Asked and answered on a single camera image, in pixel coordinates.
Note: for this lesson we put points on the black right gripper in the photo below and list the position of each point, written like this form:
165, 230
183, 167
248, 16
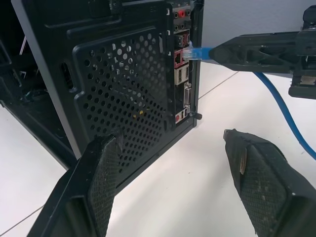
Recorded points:
304, 81

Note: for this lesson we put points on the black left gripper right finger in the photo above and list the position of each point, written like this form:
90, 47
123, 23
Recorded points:
266, 187

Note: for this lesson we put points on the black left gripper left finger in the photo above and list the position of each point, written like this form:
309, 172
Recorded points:
81, 197

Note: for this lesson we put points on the black computer tower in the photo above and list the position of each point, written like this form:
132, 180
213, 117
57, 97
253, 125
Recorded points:
123, 86

